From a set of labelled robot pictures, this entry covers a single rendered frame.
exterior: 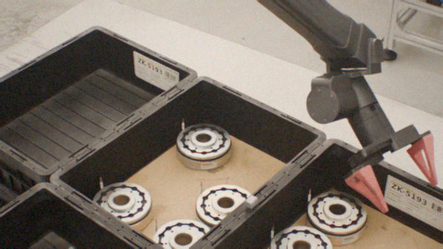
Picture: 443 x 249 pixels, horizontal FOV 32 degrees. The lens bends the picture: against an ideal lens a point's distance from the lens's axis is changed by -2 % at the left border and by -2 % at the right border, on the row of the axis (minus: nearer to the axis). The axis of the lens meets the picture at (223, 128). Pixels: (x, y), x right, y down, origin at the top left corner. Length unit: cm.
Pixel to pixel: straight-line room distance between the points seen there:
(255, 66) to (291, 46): 141
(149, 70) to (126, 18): 58
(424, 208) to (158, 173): 48
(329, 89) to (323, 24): 10
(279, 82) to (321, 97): 76
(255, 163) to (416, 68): 192
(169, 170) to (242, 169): 14
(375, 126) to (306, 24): 21
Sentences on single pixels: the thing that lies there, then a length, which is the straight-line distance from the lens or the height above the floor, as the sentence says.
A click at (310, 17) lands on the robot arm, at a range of 111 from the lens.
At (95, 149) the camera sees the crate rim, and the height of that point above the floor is 93.
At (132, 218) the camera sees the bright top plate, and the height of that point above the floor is 86.
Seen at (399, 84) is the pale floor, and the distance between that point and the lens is 321.
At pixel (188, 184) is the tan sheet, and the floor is 83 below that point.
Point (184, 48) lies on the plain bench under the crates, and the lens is 205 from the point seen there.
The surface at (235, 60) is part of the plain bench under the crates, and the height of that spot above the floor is 70.
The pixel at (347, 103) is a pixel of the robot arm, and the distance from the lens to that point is 117.
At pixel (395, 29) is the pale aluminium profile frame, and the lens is 329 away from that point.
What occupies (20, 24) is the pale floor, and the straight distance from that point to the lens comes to 365.
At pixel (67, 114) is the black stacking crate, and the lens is 163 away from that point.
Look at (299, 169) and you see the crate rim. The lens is 132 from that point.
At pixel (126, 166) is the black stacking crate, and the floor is 85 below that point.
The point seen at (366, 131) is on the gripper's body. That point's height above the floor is 105.
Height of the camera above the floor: 180
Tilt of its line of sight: 38 degrees down
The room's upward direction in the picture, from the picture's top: straight up
